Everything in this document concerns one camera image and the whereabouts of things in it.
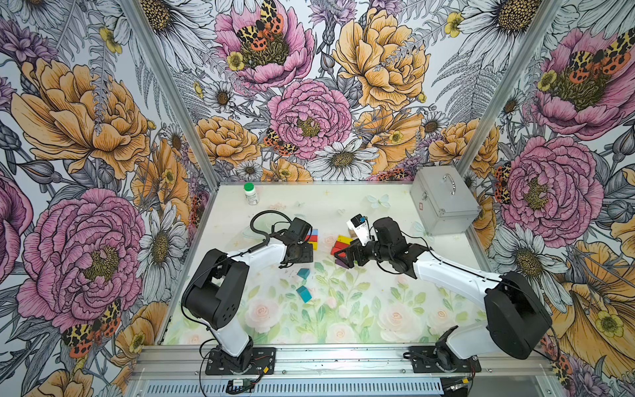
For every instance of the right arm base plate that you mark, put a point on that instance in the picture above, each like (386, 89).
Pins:
(439, 360)

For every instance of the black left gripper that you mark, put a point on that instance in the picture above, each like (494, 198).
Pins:
(306, 254)

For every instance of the yellow block long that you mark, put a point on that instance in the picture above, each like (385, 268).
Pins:
(344, 240)

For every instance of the teal block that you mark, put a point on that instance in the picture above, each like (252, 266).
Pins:
(304, 273)
(304, 294)

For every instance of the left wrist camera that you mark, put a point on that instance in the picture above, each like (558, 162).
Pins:
(300, 230)

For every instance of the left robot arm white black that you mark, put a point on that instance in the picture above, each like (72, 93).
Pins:
(213, 295)

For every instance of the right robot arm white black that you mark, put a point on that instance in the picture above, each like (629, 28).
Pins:
(516, 320)

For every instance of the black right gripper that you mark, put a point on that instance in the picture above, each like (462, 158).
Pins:
(359, 249)

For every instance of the white bottle green cap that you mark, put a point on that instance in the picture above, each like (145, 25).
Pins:
(251, 193)

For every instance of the aluminium front rail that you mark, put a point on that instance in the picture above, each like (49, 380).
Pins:
(340, 370)

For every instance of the small circuit board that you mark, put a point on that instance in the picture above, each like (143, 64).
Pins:
(238, 386)

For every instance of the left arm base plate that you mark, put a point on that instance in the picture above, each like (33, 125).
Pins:
(254, 361)

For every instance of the silver metal first-aid case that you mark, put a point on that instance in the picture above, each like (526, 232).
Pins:
(443, 202)

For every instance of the purple triangle block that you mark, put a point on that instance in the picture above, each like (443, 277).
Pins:
(341, 264)

